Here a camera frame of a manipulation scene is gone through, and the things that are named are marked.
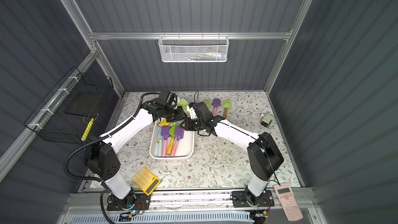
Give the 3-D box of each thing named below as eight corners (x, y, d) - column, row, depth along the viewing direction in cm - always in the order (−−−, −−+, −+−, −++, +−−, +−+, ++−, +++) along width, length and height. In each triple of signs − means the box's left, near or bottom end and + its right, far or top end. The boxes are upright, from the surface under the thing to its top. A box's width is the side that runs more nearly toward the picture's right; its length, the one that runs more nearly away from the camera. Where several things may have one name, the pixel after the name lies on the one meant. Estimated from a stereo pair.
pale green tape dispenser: (258, 123, 104) (260, 119, 100) (264, 115, 109) (267, 110, 104) (266, 129, 102) (269, 124, 97) (273, 120, 106) (276, 115, 102)
